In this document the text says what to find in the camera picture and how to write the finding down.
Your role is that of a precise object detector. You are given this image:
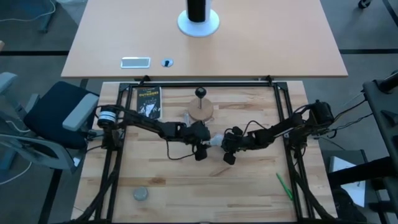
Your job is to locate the black paperback book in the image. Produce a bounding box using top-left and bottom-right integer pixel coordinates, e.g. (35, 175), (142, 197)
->
(136, 86), (163, 121)

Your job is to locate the black aluminium table frame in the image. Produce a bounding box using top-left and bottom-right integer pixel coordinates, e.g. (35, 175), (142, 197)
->
(71, 76), (338, 224)

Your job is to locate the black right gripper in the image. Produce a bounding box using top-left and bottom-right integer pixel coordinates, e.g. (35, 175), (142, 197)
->
(220, 126), (250, 166)

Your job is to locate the wooden-base lamp with black socket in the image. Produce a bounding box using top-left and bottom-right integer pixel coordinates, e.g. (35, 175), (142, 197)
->
(187, 86), (215, 123)

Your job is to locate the green pen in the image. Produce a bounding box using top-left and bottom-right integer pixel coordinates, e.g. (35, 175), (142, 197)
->
(275, 172), (295, 202)

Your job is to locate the black equipment cart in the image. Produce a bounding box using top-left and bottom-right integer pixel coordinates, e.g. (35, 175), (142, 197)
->
(323, 70), (398, 224)

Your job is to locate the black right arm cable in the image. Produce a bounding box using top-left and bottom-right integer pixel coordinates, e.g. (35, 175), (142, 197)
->
(245, 119), (269, 135)

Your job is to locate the grey round tape roll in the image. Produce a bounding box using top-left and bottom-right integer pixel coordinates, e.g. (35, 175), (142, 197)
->
(132, 186), (149, 202)

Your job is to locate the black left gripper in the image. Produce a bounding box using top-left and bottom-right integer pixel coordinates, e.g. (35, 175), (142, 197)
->
(185, 120), (215, 162)

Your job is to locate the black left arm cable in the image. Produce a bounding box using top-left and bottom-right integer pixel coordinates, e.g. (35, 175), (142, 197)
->
(165, 139), (196, 161)

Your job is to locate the white lightbulb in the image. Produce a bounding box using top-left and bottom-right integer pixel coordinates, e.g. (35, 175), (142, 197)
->
(205, 133), (223, 147)

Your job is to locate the silver smartphone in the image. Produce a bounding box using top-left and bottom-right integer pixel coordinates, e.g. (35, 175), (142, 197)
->
(120, 57), (152, 69)

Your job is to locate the white paper sheet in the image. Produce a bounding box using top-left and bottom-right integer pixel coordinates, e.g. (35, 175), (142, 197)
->
(328, 155), (367, 208)

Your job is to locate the white tower fan round base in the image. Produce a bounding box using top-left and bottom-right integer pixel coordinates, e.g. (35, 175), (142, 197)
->
(177, 0), (220, 38)

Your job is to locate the black power cable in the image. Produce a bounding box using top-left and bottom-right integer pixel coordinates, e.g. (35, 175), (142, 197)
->
(323, 99), (374, 139)

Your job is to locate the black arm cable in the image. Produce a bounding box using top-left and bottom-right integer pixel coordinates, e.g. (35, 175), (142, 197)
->
(165, 139), (196, 161)
(245, 119), (269, 135)

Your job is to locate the light brown office desk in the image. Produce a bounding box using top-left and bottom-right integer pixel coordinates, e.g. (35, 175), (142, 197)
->
(60, 0), (349, 78)

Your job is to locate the black and grey office chair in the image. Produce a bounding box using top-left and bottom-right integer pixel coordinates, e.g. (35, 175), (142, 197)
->
(0, 72), (100, 174)

